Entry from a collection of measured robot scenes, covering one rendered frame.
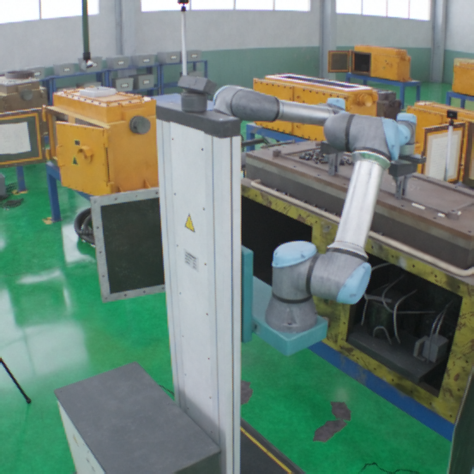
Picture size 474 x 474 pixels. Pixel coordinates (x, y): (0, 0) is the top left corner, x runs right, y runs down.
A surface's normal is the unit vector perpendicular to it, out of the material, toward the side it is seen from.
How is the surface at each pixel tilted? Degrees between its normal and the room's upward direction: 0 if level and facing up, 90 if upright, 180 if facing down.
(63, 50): 90
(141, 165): 90
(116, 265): 90
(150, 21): 90
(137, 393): 0
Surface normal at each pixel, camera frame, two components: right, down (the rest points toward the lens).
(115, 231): 0.37, 0.36
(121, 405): -0.01, -0.92
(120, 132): 0.61, 0.30
